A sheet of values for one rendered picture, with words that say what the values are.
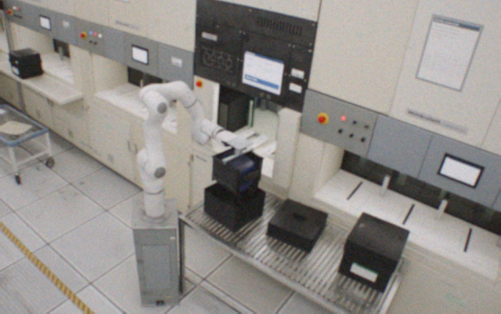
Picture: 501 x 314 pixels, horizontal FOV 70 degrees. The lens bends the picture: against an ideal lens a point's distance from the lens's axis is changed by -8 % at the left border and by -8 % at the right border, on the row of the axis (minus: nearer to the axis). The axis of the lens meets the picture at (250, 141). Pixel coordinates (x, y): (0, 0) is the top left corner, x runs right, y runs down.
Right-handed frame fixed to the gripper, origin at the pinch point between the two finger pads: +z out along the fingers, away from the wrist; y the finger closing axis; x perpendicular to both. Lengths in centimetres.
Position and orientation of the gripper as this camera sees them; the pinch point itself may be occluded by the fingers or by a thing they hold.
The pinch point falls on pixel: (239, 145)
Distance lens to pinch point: 221.0
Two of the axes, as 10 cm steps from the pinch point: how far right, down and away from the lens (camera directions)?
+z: 7.2, 4.0, -5.7
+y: -6.8, 2.9, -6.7
